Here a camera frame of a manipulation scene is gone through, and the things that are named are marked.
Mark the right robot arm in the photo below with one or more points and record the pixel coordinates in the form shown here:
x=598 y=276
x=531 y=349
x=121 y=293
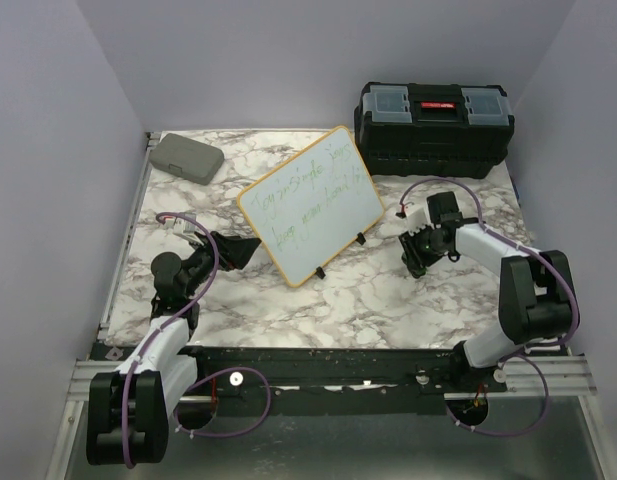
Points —
x=536 y=299

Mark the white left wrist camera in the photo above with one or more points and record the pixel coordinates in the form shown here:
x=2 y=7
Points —
x=183 y=228

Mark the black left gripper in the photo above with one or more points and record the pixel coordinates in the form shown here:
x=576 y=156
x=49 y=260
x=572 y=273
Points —
x=236 y=249

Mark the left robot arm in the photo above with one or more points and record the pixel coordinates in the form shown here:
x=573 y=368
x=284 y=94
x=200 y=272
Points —
x=129 y=408

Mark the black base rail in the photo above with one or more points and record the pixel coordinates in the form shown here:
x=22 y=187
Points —
x=312 y=382

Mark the aluminium frame rail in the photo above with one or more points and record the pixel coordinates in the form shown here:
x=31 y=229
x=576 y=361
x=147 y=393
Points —
x=83 y=371

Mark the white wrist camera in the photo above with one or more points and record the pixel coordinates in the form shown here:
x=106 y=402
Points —
x=183 y=228
x=416 y=221

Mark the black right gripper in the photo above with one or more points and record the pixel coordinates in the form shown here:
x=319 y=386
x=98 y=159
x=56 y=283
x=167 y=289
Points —
x=414 y=256

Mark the grey plastic case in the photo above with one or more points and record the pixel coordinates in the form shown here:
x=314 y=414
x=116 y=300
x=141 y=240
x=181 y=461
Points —
x=187 y=159

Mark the yellow framed whiteboard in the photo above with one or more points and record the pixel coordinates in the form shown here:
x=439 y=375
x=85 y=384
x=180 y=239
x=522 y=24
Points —
x=311 y=207

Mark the black plastic toolbox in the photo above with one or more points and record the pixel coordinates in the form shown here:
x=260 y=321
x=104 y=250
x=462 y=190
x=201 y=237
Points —
x=433 y=130

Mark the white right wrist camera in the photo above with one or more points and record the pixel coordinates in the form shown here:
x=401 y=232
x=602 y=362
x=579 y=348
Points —
x=416 y=221

